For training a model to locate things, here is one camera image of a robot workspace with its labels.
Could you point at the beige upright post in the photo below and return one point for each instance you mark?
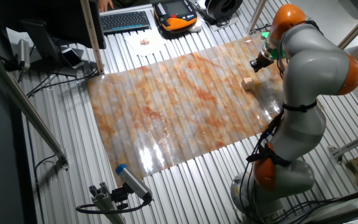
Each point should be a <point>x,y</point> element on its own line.
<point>92,37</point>

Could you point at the dark metal bar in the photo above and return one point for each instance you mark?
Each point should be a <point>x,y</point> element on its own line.
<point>343,216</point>

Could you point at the black filament spool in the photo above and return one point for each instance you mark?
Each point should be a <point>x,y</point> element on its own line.
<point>222,9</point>

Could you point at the white smartphone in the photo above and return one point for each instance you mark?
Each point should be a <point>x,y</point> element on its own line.
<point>72,58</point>

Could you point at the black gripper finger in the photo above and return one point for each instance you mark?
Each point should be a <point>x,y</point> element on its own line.
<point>259,68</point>
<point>254,66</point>

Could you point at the black computer keyboard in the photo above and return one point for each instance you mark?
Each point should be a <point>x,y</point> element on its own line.
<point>124,21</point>

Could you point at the orange black teach pendant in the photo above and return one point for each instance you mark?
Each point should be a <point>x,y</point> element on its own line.
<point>174,18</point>

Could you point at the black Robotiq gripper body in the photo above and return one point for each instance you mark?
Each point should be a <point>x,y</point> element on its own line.
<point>262,60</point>

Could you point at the white paper sheet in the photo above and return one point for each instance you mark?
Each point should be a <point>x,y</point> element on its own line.
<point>148,49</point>

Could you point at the grey spool base plate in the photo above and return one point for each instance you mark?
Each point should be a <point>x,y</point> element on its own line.
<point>228,26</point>

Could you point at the black computer monitor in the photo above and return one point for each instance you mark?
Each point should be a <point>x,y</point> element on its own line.
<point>57,18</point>

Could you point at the orange marble pattern mat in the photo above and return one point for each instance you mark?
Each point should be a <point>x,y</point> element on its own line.
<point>166,109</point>

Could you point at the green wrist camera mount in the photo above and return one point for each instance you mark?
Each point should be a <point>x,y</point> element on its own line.
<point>275,56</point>

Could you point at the light wooden block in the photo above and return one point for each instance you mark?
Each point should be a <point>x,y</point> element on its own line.
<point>247,84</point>

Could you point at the plain silver cylindrical camera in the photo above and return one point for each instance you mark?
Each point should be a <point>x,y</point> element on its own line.
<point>24,53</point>

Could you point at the aluminium upright post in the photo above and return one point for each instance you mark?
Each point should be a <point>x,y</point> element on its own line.
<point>256,15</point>

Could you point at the short aluminium profile mount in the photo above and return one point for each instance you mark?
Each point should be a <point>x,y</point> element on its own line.
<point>104,202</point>

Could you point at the silver camera with blue cap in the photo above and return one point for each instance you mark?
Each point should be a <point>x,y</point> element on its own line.
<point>132,182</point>

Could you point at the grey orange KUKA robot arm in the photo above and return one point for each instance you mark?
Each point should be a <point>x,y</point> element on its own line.
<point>315,71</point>

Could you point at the long slanted aluminium bar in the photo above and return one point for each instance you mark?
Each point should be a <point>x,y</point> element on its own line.
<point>26,105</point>

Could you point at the person's bare hand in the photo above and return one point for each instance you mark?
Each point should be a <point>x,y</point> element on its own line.
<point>105,4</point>

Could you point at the aluminium frame bar with bracket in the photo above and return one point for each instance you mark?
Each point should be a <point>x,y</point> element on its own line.
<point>356,143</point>

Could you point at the black camera ball mount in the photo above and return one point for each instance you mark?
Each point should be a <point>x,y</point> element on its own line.
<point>120,196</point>

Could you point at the black monitor stand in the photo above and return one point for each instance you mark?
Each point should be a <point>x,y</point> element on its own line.
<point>40,40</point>

